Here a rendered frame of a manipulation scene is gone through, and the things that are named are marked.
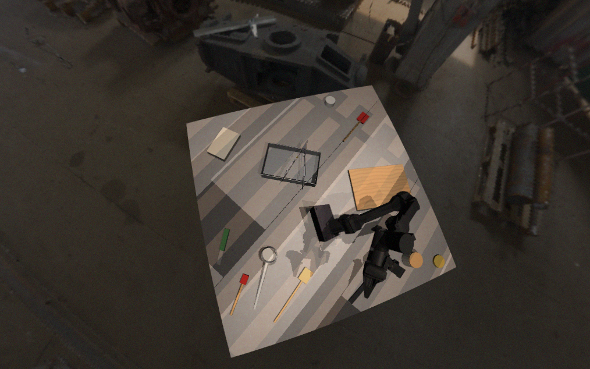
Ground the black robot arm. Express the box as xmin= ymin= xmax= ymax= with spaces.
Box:
xmin=328 ymin=191 xmax=420 ymax=278

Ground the grey cylinder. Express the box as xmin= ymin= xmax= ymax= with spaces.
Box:
xmin=325 ymin=96 xmax=335 ymax=107

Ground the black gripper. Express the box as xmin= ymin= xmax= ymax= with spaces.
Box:
xmin=363 ymin=244 xmax=389 ymax=299

